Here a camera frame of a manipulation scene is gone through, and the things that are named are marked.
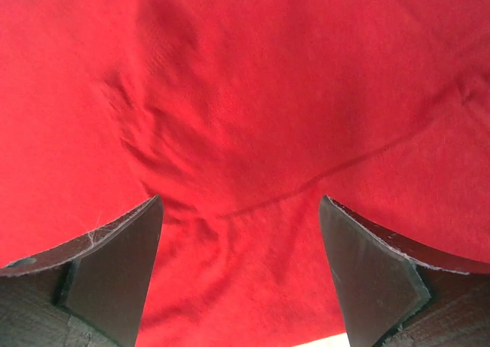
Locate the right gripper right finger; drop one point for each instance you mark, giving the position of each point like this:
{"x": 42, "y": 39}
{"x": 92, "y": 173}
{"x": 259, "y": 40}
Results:
{"x": 394, "y": 291}

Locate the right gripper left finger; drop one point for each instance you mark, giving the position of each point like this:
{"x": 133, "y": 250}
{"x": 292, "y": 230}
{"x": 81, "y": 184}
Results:
{"x": 89, "y": 291}

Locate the dark red t shirt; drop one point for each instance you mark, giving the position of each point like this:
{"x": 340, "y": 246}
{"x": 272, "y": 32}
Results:
{"x": 241, "y": 115}

